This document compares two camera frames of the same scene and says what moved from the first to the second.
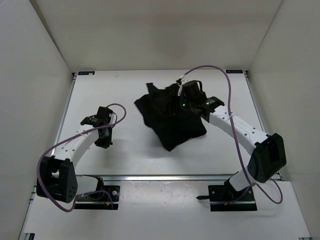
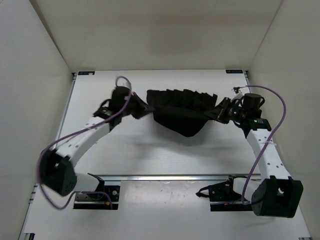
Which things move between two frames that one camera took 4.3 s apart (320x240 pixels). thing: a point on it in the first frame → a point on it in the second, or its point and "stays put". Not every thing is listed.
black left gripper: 106,142 → 144,107
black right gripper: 184,113 → 219,113
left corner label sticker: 86,72 stays put
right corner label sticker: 234,71 stays put
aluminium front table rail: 164,178 stays put
